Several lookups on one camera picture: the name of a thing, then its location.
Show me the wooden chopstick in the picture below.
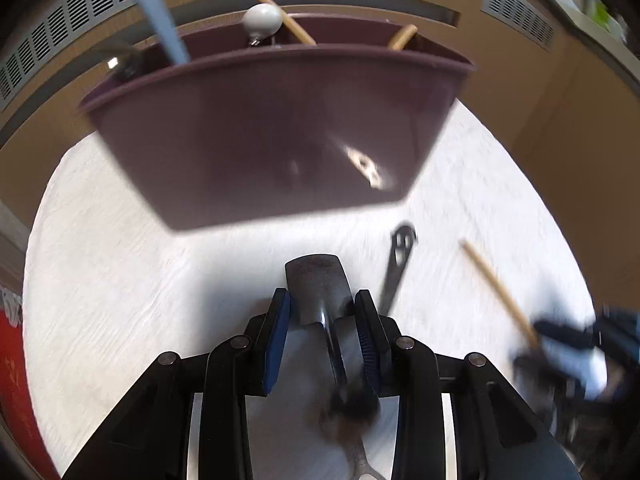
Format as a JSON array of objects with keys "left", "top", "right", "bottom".
[
  {"left": 209, "top": 0, "right": 318, "bottom": 47},
  {"left": 460, "top": 240, "right": 540, "bottom": 349}
]

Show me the smiley handle steel spoon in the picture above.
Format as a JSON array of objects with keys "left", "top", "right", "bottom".
[{"left": 378, "top": 222, "right": 418, "bottom": 315}]

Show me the black handled steel spoon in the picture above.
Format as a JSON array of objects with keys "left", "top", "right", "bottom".
[{"left": 285, "top": 254, "right": 383, "bottom": 479}]

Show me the wooden spoon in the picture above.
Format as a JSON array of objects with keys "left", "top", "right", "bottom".
[{"left": 387, "top": 24, "right": 418, "bottom": 51}]

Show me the white ball handled spoon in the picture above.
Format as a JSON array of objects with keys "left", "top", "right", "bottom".
[{"left": 242, "top": 3, "right": 283, "bottom": 47}]

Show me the blue plastic spoon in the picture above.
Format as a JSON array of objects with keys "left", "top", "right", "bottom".
[{"left": 134, "top": 0, "right": 191, "bottom": 65}]

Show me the red floor mat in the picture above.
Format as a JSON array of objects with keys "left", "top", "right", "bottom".
[{"left": 0, "top": 287, "right": 60, "bottom": 479}]

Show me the maroon plastic utensil bin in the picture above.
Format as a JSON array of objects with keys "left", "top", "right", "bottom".
[{"left": 80, "top": 13, "right": 474, "bottom": 231}]

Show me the small grey vent grille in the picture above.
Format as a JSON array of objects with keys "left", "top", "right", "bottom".
[{"left": 480, "top": 0, "right": 554, "bottom": 50}]

